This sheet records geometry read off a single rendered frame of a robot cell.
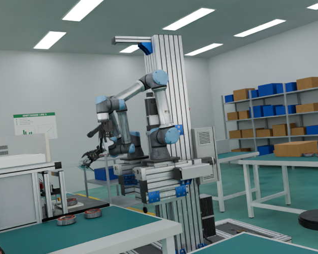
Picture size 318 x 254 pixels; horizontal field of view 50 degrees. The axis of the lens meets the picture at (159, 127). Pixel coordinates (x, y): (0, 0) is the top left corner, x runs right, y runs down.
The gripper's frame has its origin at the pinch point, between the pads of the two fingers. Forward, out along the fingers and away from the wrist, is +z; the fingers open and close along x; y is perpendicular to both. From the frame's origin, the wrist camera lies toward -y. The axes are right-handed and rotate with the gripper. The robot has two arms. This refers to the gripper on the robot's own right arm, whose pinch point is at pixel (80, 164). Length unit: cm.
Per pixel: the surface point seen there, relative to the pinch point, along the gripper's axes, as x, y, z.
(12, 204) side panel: -15, 30, 56
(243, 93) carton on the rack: 220, -348, -558
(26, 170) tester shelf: -27, 31, 38
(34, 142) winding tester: -36.4, 17.6, 21.8
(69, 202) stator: 13.0, 14.9, 26.4
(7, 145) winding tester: -45, 18, 36
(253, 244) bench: 31, 157, 7
